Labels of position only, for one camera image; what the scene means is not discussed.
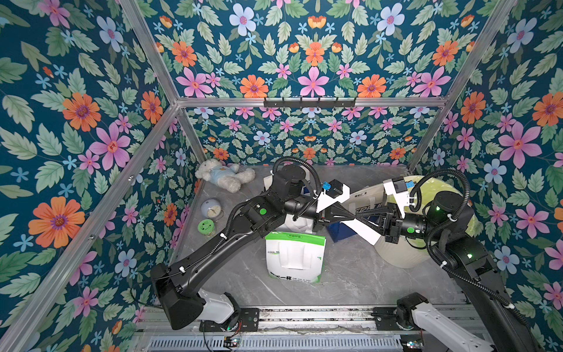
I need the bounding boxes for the bag white receipt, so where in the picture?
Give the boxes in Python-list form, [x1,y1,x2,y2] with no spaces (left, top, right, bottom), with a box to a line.
[342,219,381,246]

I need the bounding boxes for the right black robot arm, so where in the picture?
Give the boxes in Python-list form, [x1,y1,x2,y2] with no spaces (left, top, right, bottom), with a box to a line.
[357,169,542,351]

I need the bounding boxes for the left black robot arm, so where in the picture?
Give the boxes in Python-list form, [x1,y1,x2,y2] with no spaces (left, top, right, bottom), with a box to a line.
[150,157,356,330]

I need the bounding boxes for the right blue white bag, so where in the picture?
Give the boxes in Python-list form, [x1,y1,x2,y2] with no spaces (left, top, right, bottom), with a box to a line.
[327,182,388,243]

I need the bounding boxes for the white trash bin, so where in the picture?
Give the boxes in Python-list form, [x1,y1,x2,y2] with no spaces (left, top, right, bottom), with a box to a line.
[374,236,430,269]

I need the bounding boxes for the middle green white bag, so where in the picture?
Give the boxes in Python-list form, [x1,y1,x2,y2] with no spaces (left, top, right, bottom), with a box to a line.
[277,215,315,234]

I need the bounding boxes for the green white bag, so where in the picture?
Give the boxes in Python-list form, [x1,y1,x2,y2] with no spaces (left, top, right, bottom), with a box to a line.
[277,215,315,234]
[265,232,326,283]

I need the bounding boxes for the yellow-green bin liner bag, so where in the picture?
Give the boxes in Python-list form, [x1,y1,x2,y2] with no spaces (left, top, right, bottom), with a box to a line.
[401,175,482,237]

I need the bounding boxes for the front green white bag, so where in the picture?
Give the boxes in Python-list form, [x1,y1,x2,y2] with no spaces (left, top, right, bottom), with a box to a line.
[265,232,326,283]

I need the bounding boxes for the white blue plush bear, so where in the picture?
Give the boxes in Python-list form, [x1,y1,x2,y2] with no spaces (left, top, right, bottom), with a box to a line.
[195,158,255,194]

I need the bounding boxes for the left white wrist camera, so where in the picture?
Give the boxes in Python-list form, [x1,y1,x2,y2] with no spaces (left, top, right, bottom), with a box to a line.
[316,179,350,213]

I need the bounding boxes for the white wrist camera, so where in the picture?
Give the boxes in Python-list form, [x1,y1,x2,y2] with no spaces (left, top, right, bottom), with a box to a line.
[316,179,350,213]
[383,177,415,219]

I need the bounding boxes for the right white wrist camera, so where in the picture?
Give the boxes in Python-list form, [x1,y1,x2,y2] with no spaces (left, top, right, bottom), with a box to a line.
[383,177,415,219]

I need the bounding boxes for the black wall hook rail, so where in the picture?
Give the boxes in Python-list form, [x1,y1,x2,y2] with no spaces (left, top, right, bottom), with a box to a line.
[262,98,356,109]

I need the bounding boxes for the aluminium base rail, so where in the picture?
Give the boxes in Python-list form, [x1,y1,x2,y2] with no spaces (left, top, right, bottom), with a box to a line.
[140,305,485,337]

